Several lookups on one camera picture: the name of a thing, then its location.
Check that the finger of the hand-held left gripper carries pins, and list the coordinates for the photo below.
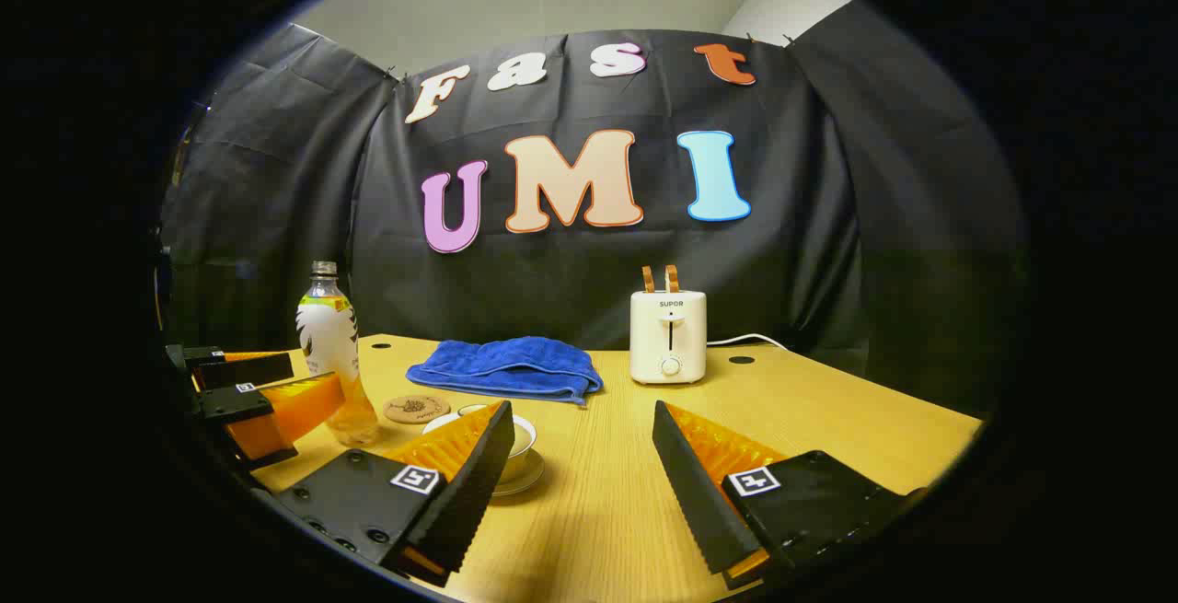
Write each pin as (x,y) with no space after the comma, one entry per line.
(248,370)
(235,403)

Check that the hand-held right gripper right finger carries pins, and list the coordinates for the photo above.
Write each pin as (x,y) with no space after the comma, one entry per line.
(695,492)

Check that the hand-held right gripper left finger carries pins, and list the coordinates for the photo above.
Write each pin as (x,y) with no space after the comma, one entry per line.
(479,483)

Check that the white teacup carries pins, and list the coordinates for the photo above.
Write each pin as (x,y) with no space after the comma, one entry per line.
(523,442)

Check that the clear water bottle white label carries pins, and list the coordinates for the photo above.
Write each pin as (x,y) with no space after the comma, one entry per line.
(327,336)

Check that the round cork coaster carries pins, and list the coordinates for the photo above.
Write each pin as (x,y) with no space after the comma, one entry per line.
(414,409)

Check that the white saucer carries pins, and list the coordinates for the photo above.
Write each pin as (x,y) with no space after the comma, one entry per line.
(532,479)

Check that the blue towel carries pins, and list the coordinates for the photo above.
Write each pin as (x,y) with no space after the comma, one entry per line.
(515,368)

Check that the cream toaster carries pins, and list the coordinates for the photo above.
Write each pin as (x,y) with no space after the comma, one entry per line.
(667,336)

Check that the toast slice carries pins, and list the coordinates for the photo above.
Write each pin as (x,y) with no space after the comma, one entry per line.
(648,279)
(672,278)

